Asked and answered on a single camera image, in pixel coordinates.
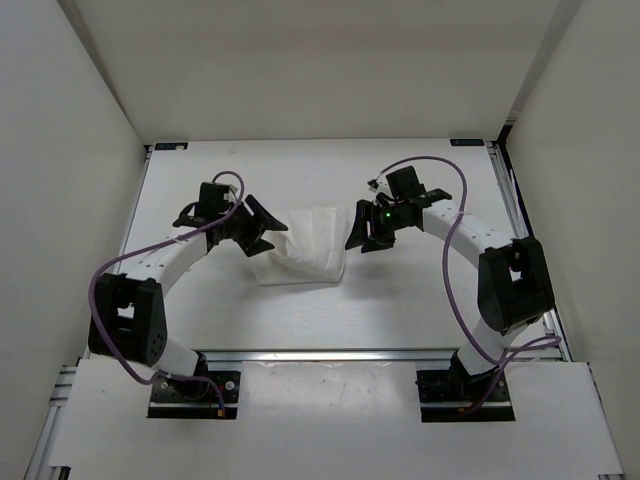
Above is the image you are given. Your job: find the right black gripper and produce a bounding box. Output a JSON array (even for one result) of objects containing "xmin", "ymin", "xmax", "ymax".
[{"xmin": 345, "ymin": 199, "xmax": 410, "ymax": 254}]

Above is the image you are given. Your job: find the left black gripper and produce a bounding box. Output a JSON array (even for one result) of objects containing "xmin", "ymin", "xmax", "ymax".
[{"xmin": 218, "ymin": 195, "xmax": 288, "ymax": 258}]

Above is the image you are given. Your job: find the white fabric skirt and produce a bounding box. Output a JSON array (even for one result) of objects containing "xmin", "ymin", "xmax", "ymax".
[{"xmin": 250, "ymin": 205, "xmax": 348, "ymax": 286}]

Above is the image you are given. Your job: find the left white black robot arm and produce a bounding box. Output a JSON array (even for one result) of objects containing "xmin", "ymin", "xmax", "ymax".
[{"xmin": 88, "ymin": 193, "xmax": 288, "ymax": 400}]

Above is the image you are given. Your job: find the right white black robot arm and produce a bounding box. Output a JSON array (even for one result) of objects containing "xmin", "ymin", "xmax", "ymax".
[{"xmin": 345, "ymin": 166, "xmax": 555, "ymax": 400}]

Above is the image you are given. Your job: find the right blue table label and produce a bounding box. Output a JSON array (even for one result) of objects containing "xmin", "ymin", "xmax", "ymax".
[{"xmin": 450, "ymin": 138, "xmax": 485, "ymax": 147}]

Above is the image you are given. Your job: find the blue table label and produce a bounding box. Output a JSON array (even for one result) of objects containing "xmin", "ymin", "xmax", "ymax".
[
  {"xmin": 450, "ymin": 138, "xmax": 485, "ymax": 147},
  {"xmin": 154, "ymin": 142, "xmax": 189, "ymax": 151}
]

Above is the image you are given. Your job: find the left blue table label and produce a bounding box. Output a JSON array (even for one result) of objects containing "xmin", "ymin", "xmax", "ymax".
[{"xmin": 154, "ymin": 142, "xmax": 189, "ymax": 151}]

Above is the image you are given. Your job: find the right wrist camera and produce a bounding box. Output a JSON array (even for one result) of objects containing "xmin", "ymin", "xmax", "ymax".
[{"xmin": 367, "ymin": 178, "xmax": 393, "ymax": 199}]

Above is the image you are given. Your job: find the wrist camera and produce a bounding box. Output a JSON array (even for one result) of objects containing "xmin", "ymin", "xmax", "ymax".
[
  {"xmin": 172, "ymin": 182, "xmax": 237, "ymax": 228},
  {"xmin": 367, "ymin": 178, "xmax": 393, "ymax": 199}
]

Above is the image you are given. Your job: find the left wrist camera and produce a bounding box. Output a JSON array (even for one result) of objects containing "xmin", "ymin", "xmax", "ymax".
[{"xmin": 172, "ymin": 182, "xmax": 237, "ymax": 228}]

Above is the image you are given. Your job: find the aluminium front rail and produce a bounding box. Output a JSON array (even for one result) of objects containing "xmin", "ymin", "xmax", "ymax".
[{"xmin": 203, "ymin": 349, "xmax": 454, "ymax": 363}]

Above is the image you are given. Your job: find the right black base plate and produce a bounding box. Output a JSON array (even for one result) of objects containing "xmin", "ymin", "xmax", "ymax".
[{"xmin": 415, "ymin": 365, "xmax": 515, "ymax": 423}]

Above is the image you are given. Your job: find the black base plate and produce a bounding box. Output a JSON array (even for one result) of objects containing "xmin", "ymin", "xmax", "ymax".
[
  {"xmin": 415, "ymin": 365, "xmax": 515, "ymax": 423},
  {"xmin": 147, "ymin": 370, "xmax": 241, "ymax": 420}
]

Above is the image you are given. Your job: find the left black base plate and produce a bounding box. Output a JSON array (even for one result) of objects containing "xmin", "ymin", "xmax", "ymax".
[{"xmin": 147, "ymin": 370, "xmax": 241, "ymax": 420}]

